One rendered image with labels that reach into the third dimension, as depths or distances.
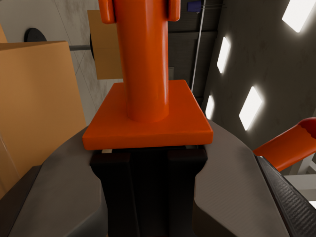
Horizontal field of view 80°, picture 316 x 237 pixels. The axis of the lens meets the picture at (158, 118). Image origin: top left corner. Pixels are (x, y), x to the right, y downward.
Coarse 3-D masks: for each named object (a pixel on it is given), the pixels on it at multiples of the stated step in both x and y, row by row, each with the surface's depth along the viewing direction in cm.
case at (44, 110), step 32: (0, 64) 16; (32, 64) 21; (64, 64) 28; (0, 96) 16; (32, 96) 20; (64, 96) 28; (0, 128) 16; (32, 128) 20; (64, 128) 27; (0, 160) 16; (32, 160) 20; (0, 192) 16
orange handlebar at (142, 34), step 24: (120, 0) 7; (144, 0) 7; (168, 0) 7; (120, 24) 8; (144, 24) 7; (120, 48) 8; (144, 48) 8; (144, 72) 8; (144, 96) 9; (168, 96) 9; (144, 120) 9
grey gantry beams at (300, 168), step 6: (312, 156) 249; (300, 162) 256; (306, 162) 254; (312, 162) 261; (294, 168) 268; (300, 168) 259; (306, 168) 260; (312, 168) 252; (294, 174) 269; (300, 174) 265
